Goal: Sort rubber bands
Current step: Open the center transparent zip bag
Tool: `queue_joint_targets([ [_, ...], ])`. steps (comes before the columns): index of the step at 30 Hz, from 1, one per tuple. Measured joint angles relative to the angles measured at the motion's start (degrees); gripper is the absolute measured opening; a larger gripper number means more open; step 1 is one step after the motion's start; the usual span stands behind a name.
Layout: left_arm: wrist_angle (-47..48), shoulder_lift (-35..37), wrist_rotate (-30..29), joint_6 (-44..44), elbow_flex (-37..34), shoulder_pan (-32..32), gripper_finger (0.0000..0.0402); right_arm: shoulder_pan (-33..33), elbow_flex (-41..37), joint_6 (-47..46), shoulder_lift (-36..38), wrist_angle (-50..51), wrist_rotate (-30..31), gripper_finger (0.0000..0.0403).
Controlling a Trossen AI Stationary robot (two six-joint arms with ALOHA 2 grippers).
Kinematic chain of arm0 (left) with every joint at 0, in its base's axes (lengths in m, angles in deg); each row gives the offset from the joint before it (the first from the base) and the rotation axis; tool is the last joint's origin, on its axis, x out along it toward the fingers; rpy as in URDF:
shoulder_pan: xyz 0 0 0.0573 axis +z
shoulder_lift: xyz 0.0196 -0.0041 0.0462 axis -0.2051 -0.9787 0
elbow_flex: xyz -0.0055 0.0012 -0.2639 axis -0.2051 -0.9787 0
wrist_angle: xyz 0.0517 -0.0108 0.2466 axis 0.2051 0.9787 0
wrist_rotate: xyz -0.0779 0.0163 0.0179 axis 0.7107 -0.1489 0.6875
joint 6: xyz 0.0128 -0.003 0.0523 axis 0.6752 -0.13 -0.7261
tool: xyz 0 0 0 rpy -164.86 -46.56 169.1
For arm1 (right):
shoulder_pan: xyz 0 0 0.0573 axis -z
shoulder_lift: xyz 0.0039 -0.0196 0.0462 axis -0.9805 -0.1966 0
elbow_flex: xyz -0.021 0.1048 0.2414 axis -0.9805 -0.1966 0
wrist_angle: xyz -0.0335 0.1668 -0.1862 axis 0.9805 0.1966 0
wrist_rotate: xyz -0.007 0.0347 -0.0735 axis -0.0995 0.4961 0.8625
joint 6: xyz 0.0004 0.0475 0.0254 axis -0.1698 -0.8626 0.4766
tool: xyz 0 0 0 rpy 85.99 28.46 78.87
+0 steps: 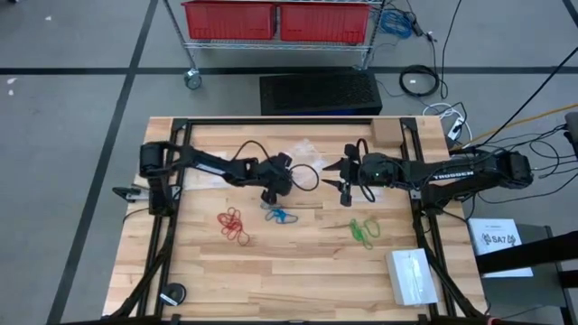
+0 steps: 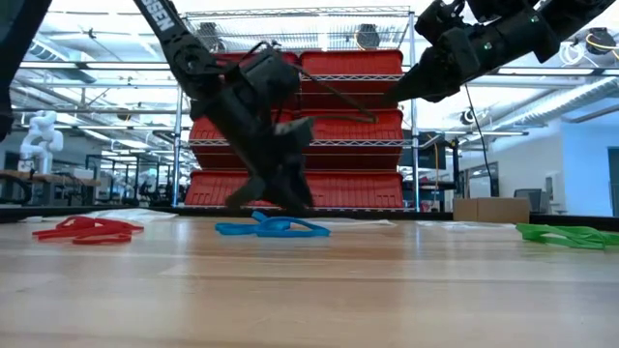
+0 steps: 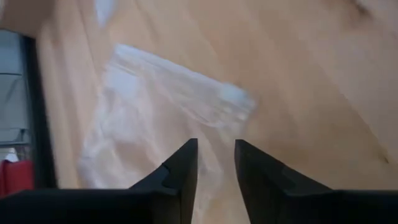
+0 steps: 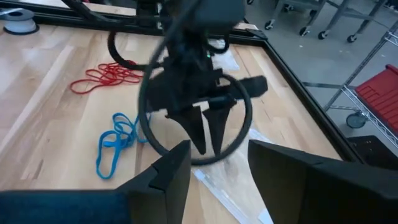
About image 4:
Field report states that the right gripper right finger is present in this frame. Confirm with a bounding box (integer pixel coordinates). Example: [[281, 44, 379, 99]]
[[248, 139, 398, 224]]

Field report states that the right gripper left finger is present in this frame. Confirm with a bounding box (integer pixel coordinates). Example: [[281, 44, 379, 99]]
[[0, 139, 192, 224]]

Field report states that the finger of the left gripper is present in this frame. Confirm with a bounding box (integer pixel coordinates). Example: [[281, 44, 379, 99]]
[[167, 105, 208, 156], [202, 104, 236, 156]]

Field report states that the clear plastic zip bag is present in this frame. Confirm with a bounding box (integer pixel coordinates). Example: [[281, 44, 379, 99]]
[[213, 39, 241, 72], [192, 124, 275, 224]]

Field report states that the blue rubber band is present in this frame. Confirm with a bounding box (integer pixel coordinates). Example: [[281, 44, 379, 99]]
[[95, 130, 126, 181], [111, 111, 152, 149]]

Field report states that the red rubber band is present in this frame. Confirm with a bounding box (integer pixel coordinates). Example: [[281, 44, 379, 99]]
[[85, 61, 144, 87], [69, 76, 108, 95]]

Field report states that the black perforated metal box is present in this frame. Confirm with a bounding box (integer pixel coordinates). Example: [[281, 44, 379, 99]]
[[347, 135, 398, 171]]

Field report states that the red plastic storage bin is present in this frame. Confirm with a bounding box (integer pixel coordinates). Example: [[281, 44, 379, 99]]
[[354, 63, 398, 135]]

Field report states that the grey metal wheeled cart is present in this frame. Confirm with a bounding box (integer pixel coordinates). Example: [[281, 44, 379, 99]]
[[317, 0, 389, 44], [264, 0, 327, 37]]

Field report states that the round black and white spool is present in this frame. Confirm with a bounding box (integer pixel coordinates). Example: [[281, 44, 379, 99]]
[[0, 7, 40, 35]]

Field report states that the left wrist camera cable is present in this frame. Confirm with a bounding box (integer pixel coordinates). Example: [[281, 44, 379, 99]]
[[138, 29, 253, 166]]

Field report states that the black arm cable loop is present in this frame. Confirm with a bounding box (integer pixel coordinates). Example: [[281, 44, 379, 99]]
[[107, 30, 147, 71]]

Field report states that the chrome wire shelf rack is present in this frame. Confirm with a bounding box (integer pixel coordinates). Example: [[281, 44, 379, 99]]
[[303, 21, 398, 147]]

